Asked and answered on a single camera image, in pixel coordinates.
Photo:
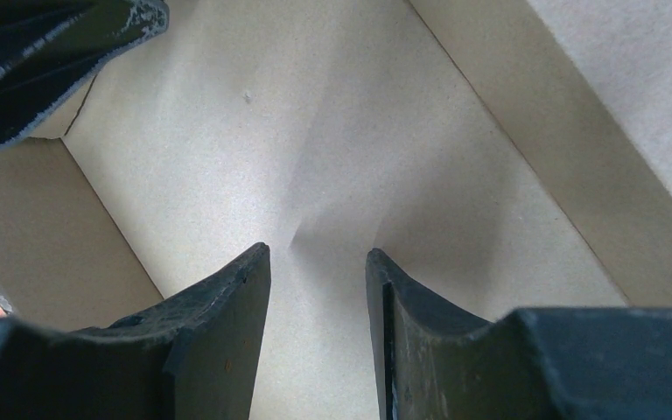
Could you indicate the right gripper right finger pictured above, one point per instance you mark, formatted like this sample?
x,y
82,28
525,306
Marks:
x,y
435,360

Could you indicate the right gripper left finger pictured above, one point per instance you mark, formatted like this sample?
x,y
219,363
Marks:
x,y
192,356

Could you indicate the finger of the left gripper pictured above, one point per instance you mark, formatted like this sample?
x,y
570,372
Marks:
x,y
49,49

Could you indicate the cardboard box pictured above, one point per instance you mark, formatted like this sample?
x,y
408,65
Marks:
x,y
504,153

